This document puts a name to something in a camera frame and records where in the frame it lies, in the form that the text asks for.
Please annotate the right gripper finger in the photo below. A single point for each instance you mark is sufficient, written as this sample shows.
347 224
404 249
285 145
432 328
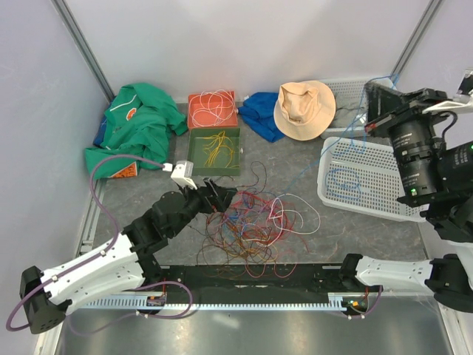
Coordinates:
392 99
374 93

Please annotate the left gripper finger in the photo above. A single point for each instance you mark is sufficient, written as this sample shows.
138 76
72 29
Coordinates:
220 204
225 194

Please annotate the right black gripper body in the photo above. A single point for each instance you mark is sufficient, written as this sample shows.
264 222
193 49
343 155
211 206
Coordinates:
414 104

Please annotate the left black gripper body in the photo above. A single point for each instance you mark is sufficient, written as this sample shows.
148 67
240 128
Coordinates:
199 202

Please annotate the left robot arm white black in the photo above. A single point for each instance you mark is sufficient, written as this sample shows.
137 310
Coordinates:
123 263

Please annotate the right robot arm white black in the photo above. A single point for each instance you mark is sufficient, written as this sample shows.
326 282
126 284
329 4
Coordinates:
432 175

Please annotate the grey adidas garment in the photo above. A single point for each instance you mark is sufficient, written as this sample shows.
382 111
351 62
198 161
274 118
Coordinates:
349 114

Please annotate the far white plastic basket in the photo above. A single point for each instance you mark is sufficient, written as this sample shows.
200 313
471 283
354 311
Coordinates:
346 91

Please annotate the white plastic basket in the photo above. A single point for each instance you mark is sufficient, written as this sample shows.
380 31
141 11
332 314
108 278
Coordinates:
346 91
363 177

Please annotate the green plastic tray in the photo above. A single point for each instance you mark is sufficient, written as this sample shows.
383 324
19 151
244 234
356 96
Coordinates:
215 151

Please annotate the near white plastic basket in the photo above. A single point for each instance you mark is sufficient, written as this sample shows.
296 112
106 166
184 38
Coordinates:
363 177

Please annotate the peach bucket hat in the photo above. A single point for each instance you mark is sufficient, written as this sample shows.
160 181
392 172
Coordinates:
304 110

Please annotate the orange plastic tray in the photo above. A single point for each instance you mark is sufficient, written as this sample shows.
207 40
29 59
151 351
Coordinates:
212 109

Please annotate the blue cloth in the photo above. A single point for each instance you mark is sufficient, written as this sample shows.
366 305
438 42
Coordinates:
257 112

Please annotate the green jacket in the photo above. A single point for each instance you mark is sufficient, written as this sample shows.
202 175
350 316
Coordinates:
140 122

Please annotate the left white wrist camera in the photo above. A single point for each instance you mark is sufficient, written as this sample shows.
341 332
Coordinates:
181 173

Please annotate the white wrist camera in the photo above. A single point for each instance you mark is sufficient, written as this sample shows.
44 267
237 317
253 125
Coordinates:
181 173
460 100

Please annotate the right aluminium frame post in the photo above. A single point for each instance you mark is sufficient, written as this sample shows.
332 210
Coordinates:
415 38

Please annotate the aluminium frame post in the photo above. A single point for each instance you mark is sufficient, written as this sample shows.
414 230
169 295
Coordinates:
415 38
82 44

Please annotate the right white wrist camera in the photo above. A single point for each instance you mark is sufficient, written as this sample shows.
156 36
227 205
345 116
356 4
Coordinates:
460 100

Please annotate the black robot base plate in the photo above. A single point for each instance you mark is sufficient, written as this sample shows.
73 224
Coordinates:
233 283

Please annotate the light blue cable duct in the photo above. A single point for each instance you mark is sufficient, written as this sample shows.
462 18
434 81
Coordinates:
144 302

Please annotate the left aluminium frame post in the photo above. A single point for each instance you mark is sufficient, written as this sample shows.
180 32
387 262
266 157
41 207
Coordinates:
82 44

